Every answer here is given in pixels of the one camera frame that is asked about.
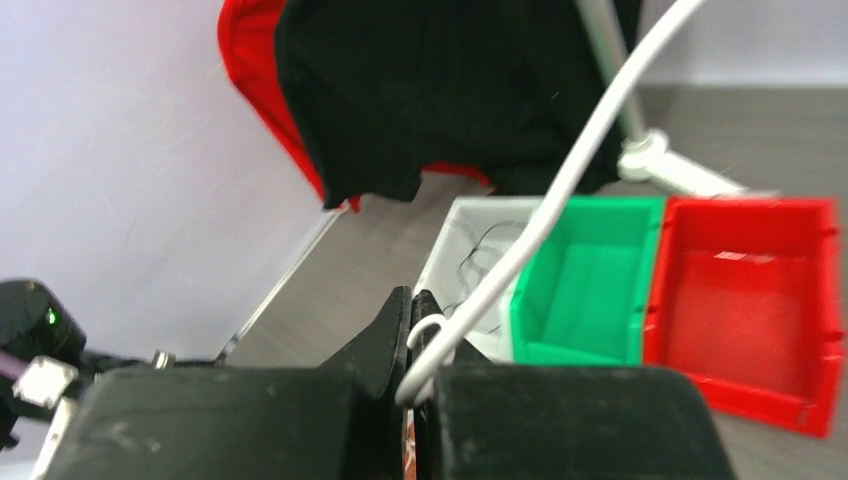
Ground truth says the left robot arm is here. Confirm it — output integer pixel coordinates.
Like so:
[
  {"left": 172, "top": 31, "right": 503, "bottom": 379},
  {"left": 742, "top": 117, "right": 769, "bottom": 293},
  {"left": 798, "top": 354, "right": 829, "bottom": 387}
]
[{"left": 1, "top": 279, "right": 161, "bottom": 451}]

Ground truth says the red plastic bin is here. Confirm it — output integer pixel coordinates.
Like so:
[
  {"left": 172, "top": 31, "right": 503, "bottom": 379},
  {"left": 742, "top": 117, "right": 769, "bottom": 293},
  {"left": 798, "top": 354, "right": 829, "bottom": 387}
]
[{"left": 643, "top": 197, "right": 845, "bottom": 438}]

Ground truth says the green plastic bin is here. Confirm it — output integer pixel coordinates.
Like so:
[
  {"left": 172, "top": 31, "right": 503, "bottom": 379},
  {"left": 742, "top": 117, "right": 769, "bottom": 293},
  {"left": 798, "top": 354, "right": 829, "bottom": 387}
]
[{"left": 509, "top": 196, "right": 666, "bottom": 366}]

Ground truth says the red t-shirt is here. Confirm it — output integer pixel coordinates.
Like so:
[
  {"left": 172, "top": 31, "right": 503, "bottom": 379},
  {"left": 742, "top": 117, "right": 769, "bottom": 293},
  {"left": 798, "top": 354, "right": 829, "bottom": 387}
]
[{"left": 217, "top": 1, "right": 494, "bottom": 210}]

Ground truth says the black thin cable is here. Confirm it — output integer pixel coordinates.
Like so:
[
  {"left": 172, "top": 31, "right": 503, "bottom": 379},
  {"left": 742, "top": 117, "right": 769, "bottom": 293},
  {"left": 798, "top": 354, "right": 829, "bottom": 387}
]
[{"left": 443, "top": 220, "right": 531, "bottom": 336}]

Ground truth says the black t-shirt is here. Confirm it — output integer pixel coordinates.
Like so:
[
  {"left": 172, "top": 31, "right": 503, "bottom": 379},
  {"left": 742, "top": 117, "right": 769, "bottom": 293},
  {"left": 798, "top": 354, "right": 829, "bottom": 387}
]
[{"left": 273, "top": 0, "right": 606, "bottom": 209}]

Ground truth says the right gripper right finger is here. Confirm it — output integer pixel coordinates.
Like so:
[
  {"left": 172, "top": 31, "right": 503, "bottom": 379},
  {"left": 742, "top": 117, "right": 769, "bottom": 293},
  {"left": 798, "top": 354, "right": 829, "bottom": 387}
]
[{"left": 410, "top": 289, "right": 738, "bottom": 480}]

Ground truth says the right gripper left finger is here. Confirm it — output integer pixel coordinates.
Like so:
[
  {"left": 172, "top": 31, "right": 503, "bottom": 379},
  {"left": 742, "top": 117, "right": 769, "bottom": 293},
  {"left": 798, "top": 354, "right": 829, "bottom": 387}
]
[{"left": 46, "top": 287, "right": 412, "bottom": 480}]

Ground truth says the white clothes rack stand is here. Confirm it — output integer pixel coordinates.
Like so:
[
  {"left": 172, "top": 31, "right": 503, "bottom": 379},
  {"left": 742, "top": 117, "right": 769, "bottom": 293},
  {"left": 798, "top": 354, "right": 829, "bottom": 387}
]
[{"left": 215, "top": 0, "right": 780, "bottom": 366}]

